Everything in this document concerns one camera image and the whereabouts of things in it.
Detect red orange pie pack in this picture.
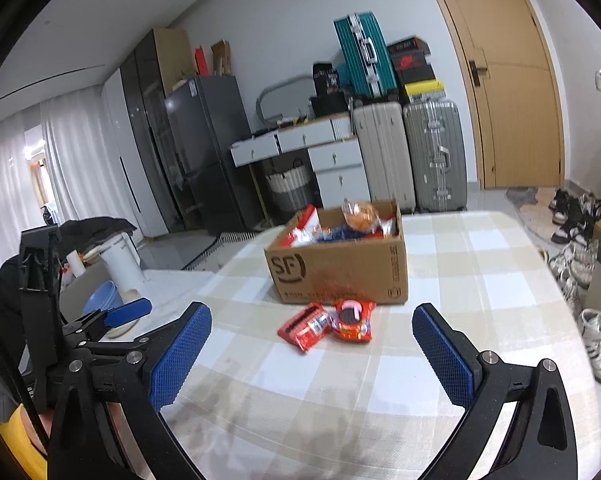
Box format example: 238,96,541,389
332,299,377,344

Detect red chocolate bar pack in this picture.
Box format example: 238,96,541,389
276,302,332,353

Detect red triangular snack bag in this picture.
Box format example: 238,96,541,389
374,217,398,237

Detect bread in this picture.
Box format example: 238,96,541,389
342,200,380,234

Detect blue cookie snack pack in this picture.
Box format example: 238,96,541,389
316,224,367,243

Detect white red noodle snack bag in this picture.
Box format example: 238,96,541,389
280,205,322,247

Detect yellow left sleeve forearm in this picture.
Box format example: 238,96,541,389
0,404,48,480

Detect left hand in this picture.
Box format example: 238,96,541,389
19,406,52,453

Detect blue bowl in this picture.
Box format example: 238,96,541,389
82,281,124,314

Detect white kettle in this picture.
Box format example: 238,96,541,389
99,232,145,294

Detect checked table cloth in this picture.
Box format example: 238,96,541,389
133,211,601,479

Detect SF cardboard box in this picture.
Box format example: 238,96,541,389
265,200,408,306

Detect patterned floor rug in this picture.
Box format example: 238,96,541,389
182,232,257,273

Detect white high top sneaker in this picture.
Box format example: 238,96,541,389
577,309,601,383

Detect white drawer desk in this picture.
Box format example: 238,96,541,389
230,113,371,208

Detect woven laundry basket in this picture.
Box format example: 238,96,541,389
266,158,315,214

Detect silver aluminium suitcase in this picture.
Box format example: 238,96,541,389
404,100,468,212

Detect black refrigerator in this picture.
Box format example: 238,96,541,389
165,76,264,235

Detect beige hard suitcase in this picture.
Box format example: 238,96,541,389
351,102,417,212

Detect dark tall cabinet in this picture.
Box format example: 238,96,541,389
119,28,198,233

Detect stacked shoe boxes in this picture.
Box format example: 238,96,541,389
387,36,446,104

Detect wooden door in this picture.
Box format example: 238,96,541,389
436,0,564,188

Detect teal suitcase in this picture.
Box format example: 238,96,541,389
334,12,398,99

